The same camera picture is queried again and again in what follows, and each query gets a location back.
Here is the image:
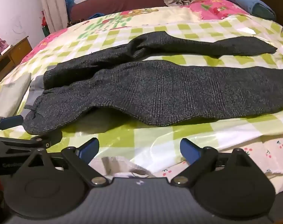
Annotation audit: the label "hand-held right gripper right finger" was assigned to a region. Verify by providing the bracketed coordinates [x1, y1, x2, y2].
[171, 138, 256, 187]

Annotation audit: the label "white crumpled cloth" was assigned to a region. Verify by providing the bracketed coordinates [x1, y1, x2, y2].
[92, 156, 154, 178]

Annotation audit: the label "maroon headboard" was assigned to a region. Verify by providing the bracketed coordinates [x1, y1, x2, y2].
[69, 0, 170, 22]

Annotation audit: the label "wooden desk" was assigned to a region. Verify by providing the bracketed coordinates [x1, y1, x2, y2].
[0, 36, 33, 84]

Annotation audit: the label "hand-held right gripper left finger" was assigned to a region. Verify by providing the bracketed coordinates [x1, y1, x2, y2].
[27, 138, 110, 187]

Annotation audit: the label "blue cloth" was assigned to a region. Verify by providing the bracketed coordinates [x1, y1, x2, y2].
[88, 13, 107, 21]
[64, 0, 76, 11]

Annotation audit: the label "green checked bed sheet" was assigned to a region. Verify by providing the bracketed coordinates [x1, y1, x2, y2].
[0, 0, 283, 175]

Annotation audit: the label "cherry print sheet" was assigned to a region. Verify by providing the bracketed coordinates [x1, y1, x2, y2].
[156, 133, 283, 192]

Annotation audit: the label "red and green object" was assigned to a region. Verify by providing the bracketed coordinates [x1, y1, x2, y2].
[41, 10, 50, 37]

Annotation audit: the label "dark grey checked pants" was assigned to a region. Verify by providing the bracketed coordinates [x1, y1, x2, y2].
[22, 31, 283, 135]

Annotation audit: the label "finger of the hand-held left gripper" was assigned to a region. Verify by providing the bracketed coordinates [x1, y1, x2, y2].
[0, 137, 51, 157]
[0, 115, 24, 134]

